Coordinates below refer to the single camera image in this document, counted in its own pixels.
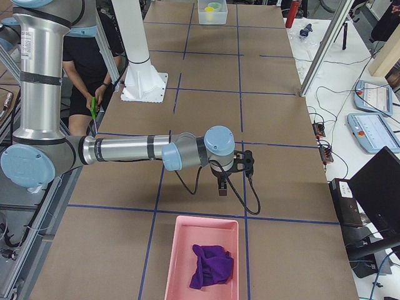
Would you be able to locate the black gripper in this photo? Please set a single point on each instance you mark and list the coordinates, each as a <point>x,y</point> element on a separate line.
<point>219,174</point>

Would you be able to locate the purple microfiber cloth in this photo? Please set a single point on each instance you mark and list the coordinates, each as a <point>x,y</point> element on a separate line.
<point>214,266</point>

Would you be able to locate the yellow plastic cup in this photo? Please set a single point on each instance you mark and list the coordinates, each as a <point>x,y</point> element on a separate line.
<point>209,14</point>

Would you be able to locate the mint green bowl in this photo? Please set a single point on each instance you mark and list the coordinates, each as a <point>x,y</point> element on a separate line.
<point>213,7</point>

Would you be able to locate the black box with label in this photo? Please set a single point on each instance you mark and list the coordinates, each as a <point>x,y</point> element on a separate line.
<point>345,204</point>

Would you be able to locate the translucent white storage box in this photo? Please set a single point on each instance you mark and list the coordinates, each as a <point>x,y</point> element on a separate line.
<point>219,17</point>

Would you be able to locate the pink plastic bin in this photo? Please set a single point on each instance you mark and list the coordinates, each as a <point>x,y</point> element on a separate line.
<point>204,232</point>

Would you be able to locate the black monitor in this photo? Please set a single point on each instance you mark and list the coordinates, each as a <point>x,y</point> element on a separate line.
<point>375,187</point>

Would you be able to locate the lower teach pendant tablet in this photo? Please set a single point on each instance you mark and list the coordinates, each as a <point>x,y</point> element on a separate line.
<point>372,132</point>

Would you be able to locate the teach pendant tablet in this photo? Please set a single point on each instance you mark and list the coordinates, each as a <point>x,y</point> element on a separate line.
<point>372,132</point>
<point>372,97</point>

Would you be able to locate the upper teach pendant tablet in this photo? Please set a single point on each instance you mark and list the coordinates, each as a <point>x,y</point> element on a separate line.
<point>372,97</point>

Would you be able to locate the seated person in black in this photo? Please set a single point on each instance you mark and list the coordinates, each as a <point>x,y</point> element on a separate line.
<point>85,67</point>

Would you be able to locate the red bottle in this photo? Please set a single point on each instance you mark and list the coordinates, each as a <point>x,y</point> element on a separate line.
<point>293,10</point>

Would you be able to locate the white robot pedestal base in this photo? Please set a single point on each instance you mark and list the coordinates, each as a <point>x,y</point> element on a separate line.
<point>142,82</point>

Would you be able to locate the green handled tool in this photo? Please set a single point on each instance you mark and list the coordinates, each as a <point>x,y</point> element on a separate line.
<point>93,108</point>

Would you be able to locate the aluminium frame post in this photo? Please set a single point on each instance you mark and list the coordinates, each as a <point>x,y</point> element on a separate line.
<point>331,32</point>

